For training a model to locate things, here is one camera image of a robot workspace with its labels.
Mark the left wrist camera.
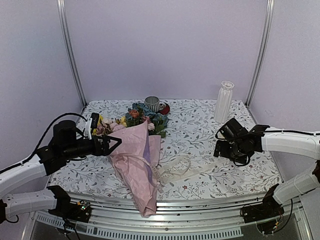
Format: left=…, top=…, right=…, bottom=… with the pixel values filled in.
left=83, top=112, right=100, bottom=140

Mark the white ribbed vase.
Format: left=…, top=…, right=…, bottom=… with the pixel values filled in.
left=214, top=81, right=235, bottom=124

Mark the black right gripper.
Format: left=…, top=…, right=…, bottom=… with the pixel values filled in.
left=214, top=139, right=248, bottom=164

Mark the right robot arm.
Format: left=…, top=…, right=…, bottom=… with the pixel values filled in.
left=214, top=118, right=320, bottom=223

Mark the red patterned saucer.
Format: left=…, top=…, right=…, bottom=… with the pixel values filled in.
left=157, top=102, right=170, bottom=116

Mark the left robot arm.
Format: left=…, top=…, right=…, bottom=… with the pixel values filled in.
left=0, top=119, right=122, bottom=223

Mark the left metal frame post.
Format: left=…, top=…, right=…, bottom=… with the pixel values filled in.
left=56, top=0, right=88, bottom=108

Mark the pink paper flower bouquet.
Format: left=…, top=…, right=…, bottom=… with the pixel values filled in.
left=92, top=103, right=162, bottom=217

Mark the striped ceramic cup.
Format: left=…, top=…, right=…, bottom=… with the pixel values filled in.
left=144, top=96, right=160, bottom=113

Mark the right metal frame post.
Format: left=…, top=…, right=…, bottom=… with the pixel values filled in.
left=245, top=0, right=275, bottom=109

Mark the metal frame post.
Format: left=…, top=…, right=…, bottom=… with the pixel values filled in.
left=245, top=0, right=275, bottom=109
left=56, top=0, right=88, bottom=108

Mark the aluminium front rail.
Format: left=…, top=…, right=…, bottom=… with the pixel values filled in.
left=24, top=191, right=311, bottom=240

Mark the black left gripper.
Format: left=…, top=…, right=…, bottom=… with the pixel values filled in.
left=63, top=134, right=123, bottom=160

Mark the cream ceramic mug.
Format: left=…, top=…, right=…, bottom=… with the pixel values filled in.
left=216, top=132, right=224, bottom=139

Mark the cream printed ribbon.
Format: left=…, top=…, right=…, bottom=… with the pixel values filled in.
left=139, top=155, right=229, bottom=184

